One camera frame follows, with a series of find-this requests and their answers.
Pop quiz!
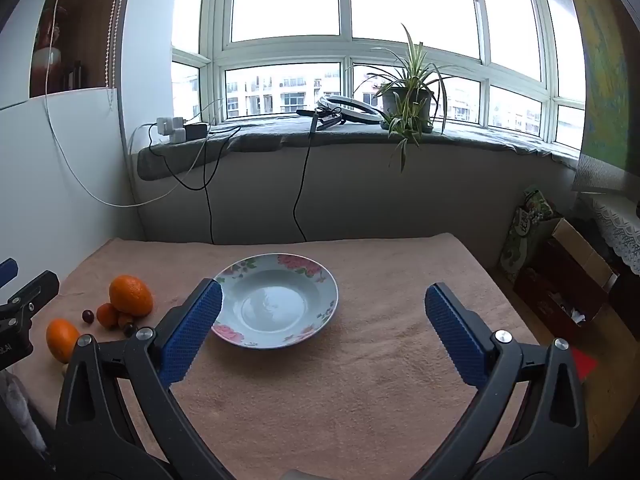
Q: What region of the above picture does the red paper sheet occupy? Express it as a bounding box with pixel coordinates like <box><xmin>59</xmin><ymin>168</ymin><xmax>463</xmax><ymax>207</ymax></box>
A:
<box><xmin>570</xmin><ymin>347</ymin><xmax>598</xmax><ymax>378</ymax></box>

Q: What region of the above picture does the open cardboard box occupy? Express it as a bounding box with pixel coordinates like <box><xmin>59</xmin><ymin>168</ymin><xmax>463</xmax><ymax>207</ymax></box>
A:
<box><xmin>515</xmin><ymin>217</ymin><xmax>621</xmax><ymax>341</ymax></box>

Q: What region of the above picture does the wooden wall shelf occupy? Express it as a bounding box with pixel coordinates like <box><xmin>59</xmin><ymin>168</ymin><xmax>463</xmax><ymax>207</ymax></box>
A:
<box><xmin>30</xmin><ymin>0</ymin><xmax>136</xmax><ymax>98</ymax></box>

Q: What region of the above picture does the white bead cord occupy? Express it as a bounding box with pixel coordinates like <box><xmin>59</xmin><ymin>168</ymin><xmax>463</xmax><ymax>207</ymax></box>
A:
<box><xmin>105</xmin><ymin>0</ymin><xmax>123</xmax><ymax>106</ymax></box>

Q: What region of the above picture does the grey windowsill cloth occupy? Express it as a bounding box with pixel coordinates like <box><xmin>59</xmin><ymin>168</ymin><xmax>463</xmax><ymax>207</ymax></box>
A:
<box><xmin>136</xmin><ymin>112</ymin><xmax>583</xmax><ymax>183</ymax></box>

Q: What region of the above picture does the white lace cloth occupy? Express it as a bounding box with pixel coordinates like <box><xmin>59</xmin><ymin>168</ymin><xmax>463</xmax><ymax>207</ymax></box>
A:
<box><xmin>590</xmin><ymin>195</ymin><xmax>640</xmax><ymax>276</ymax></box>

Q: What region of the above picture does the yellow green wall painting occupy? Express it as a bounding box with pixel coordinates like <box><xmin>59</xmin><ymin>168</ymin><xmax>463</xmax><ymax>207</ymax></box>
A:
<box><xmin>560</xmin><ymin>0</ymin><xmax>640</xmax><ymax>176</ymax></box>

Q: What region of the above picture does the white window frame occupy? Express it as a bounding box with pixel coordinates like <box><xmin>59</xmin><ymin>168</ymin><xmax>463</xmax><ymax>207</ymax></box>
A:
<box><xmin>171</xmin><ymin>0</ymin><xmax>586</xmax><ymax>151</ymax></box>

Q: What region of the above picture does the red white vase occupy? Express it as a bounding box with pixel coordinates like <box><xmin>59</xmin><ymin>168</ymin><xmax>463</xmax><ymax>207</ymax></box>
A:
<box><xmin>32</xmin><ymin>7</ymin><xmax>66</xmax><ymax>96</ymax></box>

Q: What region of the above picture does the speckled large orange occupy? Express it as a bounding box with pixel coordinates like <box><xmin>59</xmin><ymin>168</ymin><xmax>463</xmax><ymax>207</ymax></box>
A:
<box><xmin>109</xmin><ymin>275</ymin><xmax>154</xmax><ymax>317</ymax></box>

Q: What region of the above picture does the black adapter cable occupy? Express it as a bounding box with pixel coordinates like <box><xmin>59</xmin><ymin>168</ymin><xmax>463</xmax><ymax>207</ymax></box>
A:
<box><xmin>149</xmin><ymin>125</ymin><xmax>243</xmax><ymax>246</ymax></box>

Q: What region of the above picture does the black mount cable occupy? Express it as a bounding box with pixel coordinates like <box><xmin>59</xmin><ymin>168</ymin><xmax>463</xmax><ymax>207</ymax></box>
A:
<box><xmin>292</xmin><ymin>119</ymin><xmax>321</xmax><ymax>243</ymax></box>

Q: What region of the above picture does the potted spider plant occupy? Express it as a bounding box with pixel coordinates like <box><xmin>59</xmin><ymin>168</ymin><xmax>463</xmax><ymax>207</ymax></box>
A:
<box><xmin>350</xmin><ymin>24</ymin><xmax>473</xmax><ymax>173</ymax></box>

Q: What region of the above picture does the white power strip with plugs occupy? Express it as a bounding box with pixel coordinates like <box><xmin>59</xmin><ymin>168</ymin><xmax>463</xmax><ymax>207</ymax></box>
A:
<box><xmin>156</xmin><ymin>116</ymin><xmax>187</xmax><ymax>143</ymax></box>

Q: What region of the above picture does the long white cable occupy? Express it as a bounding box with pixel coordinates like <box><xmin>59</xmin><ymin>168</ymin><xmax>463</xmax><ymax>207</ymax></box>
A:
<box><xmin>44</xmin><ymin>0</ymin><xmax>226</xmax><ymax>208</ymax></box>

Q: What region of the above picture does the black clip mount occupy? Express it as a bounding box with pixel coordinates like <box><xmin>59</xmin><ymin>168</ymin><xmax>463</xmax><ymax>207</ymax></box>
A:
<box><xmin>296</xmin><ymin>107</ymin><xmax>346</xmax><ymax>136</ymax></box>

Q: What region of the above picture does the white ring light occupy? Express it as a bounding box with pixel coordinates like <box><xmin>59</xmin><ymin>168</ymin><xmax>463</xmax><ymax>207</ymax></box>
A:
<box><xmin>315</xmin><ymin>95</ymin><xmax>388</xmax><ymax>125</ymax></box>

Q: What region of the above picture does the floral white plate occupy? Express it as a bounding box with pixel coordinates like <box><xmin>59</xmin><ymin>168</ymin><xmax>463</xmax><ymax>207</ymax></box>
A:
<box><xmin>211</xmin><ymin>253</ymin><xmax>339</xmax><ymax>350</ymax></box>

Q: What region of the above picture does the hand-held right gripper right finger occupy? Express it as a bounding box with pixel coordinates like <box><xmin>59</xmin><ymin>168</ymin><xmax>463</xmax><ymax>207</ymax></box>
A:
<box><xmin>424</xmin><ymin>282</ymin><xmax>591</xmax><ymax>480</ymax></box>

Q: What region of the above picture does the smooth large orange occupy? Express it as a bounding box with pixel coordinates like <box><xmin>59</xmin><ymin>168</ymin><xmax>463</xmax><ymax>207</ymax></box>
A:
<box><xmin>46</xmin><ymin>318</ymin><xmax>81</xmax><ymax>364</ymax></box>

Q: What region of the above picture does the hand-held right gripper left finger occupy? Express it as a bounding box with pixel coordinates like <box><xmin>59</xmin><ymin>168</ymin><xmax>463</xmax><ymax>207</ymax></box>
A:
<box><xmin>52</xmin><ymin>277</ymin><xmax>236</xmax><ymax>480</ymax></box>

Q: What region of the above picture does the green snack bag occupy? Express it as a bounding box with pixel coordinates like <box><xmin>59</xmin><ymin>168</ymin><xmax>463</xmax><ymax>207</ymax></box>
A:
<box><xmin>500</xmin><ymin>187</ymin><xmax>561</xmax><ymax>281</ymax></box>

